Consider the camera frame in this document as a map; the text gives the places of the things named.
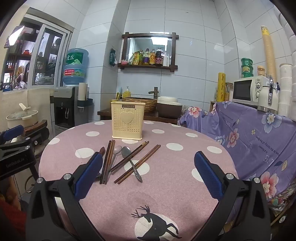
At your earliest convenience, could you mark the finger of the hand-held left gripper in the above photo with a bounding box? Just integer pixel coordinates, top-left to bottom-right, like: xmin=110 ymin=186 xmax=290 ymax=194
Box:
xmin=0 ymin=125 xmax=25 ymax=143

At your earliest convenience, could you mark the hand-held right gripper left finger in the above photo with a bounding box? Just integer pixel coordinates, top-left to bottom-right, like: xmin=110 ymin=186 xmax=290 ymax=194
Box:
xmin=25 ymin=152 xmax=103 ymax=241

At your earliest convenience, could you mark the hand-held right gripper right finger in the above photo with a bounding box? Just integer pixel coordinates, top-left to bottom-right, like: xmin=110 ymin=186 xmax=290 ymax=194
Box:
xmin=194 ymin=151 xmax=271 ymax=241

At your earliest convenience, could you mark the matt grey metal spoon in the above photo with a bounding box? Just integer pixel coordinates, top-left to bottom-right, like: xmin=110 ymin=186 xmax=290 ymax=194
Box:
xmin=107 ymin=146 xmax=122 ymax=173

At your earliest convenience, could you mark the shiny metal spoon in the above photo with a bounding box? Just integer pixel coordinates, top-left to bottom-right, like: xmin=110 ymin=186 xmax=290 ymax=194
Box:
xmin=121 ymin=146 xmax=143 ymax=183

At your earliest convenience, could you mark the cream perforated utensil holder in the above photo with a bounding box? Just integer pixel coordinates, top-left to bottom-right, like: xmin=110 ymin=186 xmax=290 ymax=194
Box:
xmin=110 ymin=100 xmax=146 ymax=141

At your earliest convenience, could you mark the person's left forearm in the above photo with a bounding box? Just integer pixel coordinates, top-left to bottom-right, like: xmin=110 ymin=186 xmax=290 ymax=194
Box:
xmin=0 ymin=181 xmax=26 ymax=235

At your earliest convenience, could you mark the white cooking pot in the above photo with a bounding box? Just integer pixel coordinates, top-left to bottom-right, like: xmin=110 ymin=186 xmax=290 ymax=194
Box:
xmin=6 ymin=103 xmax=39 ymax=129

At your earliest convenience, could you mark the black induction cooker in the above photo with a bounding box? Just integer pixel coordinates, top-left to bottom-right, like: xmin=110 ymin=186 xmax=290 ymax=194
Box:
xmin=23 ymin=119 xmax=50 ymax=146

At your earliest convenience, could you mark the pink polka dot tablecloth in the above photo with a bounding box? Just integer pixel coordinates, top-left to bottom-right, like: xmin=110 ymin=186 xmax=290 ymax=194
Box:
xmin=38 ymin=119 xmax=238 ymax=241

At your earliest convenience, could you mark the purple floral cloth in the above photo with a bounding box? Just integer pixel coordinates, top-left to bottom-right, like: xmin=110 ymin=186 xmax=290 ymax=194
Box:
xmin=179 ymin=101 xmax=296 ymax=223

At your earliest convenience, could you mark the black and white water dispenser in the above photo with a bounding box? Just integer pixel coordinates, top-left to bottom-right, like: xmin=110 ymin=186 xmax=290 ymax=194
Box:
xmin=50 ymin=86 xmax=89 ymax=130

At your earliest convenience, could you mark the dark wooden counter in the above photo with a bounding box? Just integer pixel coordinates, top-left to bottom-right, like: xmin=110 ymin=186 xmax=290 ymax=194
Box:
xmin=97 ymin=108 xmax=178 ymax=125

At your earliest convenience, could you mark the dark blue cup holder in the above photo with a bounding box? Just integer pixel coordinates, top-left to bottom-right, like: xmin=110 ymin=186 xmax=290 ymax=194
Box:
xmin=77 ymin=98 xmax=93 ymax=108

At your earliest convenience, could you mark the brown and white basin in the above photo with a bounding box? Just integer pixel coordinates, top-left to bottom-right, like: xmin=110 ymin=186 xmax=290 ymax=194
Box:
xmin=156 ymin=96 xmax=183 ymax=119

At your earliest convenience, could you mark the white paper cup tube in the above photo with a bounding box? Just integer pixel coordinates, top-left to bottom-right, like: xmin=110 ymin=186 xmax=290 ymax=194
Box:
xmin=79 ymin=83 xmax=88 ymax=101

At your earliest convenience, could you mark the grey framed glass window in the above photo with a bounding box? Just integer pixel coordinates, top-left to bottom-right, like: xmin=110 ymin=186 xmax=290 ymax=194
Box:
xmin=0 ymin=7 xmax=74 ymax=91

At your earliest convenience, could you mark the yellow plastic bag roll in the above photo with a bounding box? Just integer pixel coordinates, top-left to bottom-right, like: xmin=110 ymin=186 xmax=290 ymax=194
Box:
xmin=217 ymin=72 xmax=226 ymax=102

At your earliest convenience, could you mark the blue water bottle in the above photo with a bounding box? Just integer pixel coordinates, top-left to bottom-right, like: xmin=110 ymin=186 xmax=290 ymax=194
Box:
xmin=62 ymin=48 xmax=89 ymax=87

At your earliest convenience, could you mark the white microwave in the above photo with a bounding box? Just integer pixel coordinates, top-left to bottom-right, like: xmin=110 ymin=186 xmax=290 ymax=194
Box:
xmin=232 ymin=75 xmax=273 ymax=107

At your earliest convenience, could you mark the woven basket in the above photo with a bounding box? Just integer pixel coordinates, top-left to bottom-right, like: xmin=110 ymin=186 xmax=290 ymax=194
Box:
xmin=122 ymin=97 xmax=158 ymax=113

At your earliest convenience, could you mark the white thermos kettle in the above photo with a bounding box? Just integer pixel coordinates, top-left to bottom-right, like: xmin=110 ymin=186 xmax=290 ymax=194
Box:
xmin=257 ymin=74 xmax=281 ymax=114

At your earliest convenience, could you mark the green hanging bag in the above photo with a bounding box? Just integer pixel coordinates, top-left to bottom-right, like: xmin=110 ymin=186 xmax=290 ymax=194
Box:
xmin=109 ymin=48 xmax=117 ymax=67

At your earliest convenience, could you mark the dark soy sauce bottle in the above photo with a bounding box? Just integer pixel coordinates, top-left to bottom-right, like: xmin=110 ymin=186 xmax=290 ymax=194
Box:
xmin=155 ymin=48 xmax=163 ymax=66

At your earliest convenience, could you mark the tall stack of yellow cups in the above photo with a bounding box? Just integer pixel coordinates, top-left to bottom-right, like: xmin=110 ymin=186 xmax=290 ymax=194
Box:
xmin=261 ymin=25 xmax=278 ymax=82

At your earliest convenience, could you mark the wooden framed mirror shelf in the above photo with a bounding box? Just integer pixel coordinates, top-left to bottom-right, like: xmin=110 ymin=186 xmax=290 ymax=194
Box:
xmin=117 ymin=32 xmax=179 ymax=70

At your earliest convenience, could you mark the tall stack of white cups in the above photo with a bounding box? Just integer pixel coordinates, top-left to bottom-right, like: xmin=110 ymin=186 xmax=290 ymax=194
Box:
xmin=274 ymin=7 xmax=296 ymax=102

